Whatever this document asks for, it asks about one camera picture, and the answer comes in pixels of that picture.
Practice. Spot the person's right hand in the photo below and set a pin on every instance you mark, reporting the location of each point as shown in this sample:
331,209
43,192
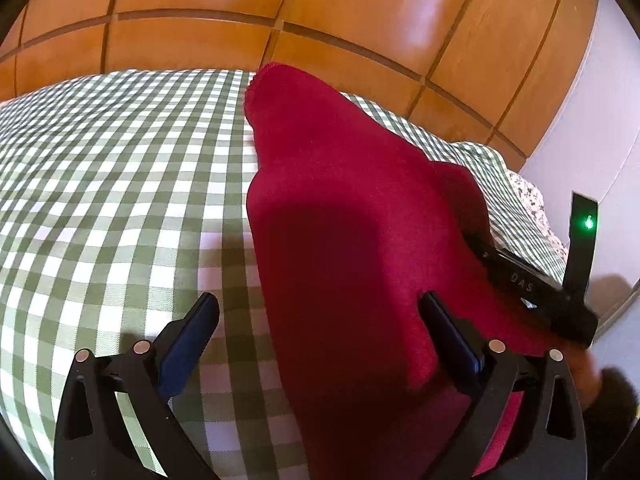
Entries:
584,372

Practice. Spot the red knit garment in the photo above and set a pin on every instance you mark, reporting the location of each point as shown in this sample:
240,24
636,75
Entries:
325,185

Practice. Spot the green white checked bed cover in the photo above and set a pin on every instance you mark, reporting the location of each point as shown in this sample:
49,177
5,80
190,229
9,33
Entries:
125,160

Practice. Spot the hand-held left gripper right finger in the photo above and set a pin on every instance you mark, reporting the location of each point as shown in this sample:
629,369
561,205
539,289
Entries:
452,347

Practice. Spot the wooden wardrobe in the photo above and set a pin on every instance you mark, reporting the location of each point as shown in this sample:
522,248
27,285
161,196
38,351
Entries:
350,10

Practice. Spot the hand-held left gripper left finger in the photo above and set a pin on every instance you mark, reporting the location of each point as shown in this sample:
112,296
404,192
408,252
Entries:
187,347

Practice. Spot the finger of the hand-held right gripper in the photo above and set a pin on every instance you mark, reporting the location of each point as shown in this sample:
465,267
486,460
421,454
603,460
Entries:
480,247

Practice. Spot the floral pillow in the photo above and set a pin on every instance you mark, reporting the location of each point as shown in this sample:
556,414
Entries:
532,200

